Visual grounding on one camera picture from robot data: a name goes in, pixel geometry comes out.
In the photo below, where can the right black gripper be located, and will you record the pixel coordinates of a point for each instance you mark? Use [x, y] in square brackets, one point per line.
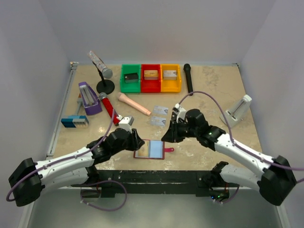
[175, 130]

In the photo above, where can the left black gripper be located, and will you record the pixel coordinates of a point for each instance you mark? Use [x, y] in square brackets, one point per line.
[134, 140]

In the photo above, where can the red leather card holder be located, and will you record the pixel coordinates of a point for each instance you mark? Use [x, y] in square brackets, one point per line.
[157, 150]

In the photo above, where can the silver VIP card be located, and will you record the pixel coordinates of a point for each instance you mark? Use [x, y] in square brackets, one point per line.
[160, 110]
[157, 121]

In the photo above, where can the gold credit card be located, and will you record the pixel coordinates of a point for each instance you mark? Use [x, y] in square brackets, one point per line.
[144, 151]

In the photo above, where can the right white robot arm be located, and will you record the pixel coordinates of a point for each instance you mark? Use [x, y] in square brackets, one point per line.
[271, 177]

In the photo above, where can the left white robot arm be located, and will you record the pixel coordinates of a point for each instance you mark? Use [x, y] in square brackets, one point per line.
[32, 178]

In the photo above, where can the silver card in yellow bin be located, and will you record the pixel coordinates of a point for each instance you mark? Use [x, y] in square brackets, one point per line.
[170, 75]

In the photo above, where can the black card in green bin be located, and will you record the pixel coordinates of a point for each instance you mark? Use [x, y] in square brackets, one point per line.
[131, 78]

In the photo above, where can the tan card in red bin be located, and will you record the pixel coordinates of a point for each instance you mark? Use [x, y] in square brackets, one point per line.
[150, 74]

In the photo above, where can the pink microphone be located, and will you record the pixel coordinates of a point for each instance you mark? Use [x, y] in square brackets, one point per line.
[123, 98]

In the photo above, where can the green plastic bin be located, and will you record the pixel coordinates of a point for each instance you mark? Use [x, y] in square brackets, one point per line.
[131, 87]

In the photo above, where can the red microphone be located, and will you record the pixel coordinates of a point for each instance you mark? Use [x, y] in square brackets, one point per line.
[108, 106]

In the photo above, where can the purple metronome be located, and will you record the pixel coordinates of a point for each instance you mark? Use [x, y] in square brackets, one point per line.
[91, 103]

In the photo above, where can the yellow plastic bin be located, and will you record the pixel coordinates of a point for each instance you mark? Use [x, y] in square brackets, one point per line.
[171, 86]

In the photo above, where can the red plastic bin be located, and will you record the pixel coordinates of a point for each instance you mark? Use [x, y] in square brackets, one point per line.
[152, 85]

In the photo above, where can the blue grey block tool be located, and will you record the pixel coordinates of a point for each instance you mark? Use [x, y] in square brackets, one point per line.
[75, 121]

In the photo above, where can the black microphone stand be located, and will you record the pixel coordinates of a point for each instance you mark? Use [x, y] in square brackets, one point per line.
[105, 85]

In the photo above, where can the grey orange small tool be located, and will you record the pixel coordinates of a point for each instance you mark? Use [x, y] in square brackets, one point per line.
[79, 104]

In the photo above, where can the black microphone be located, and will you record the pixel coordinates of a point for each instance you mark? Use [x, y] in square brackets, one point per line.
[187, 71]

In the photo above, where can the glitter microphone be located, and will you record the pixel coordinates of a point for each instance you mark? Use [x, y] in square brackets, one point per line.
[106, 72]

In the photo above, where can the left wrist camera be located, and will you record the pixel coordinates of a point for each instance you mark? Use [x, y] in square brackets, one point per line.
[126, 123]

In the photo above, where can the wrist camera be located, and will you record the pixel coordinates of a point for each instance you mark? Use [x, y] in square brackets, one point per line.
[181, 112]
[126, 123]

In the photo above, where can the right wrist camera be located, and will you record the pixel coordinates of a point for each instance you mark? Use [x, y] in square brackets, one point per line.
[181, 112]

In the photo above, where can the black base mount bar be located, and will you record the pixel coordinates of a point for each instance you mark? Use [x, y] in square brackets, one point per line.
[195, 183]

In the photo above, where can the aluminium frame rail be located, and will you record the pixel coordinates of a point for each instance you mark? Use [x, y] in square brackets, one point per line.
[53, 108]

